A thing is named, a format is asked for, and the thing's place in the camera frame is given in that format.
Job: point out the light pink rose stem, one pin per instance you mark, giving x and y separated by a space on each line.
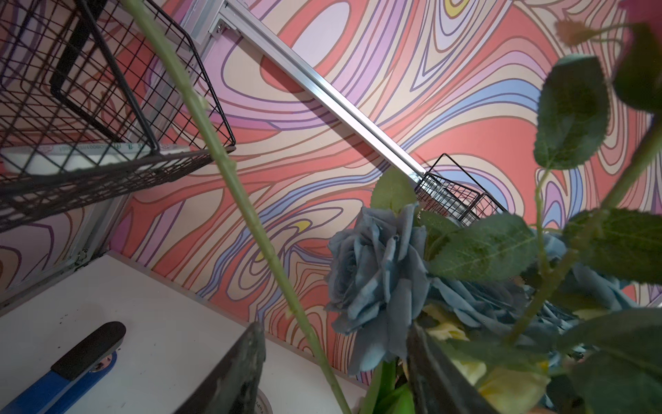
197 107

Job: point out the blue rose bunch white vase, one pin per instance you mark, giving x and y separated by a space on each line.
534 320

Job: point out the black wire basket back wall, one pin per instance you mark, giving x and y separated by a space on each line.
450 190

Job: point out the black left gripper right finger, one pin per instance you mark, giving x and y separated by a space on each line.
436 384

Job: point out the black wire basket left wall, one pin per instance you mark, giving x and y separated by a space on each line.
88 111

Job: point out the clear tape roll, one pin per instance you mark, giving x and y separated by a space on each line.
262 404

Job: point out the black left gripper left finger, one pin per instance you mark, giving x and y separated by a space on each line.
233 384

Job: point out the blue black stapler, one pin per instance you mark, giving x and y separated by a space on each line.
71 377

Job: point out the black wire basket wall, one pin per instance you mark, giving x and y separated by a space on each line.
88 111
450 190

